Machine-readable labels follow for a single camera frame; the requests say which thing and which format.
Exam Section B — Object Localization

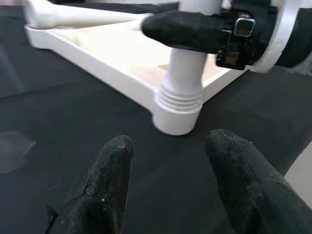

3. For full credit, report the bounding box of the white plastic table top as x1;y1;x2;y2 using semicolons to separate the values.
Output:
24;14;247;136

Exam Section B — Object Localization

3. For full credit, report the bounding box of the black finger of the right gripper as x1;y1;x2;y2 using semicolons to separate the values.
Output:
141;11;232;53

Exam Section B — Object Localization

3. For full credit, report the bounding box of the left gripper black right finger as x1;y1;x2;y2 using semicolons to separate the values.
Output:
204;129;312;234

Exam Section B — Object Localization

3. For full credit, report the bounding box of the white plastic table leg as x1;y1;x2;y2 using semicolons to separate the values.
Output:
23;0;156;28
156;0;225;112

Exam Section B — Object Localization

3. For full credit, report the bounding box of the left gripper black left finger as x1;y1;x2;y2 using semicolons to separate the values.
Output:
46;135;135;234

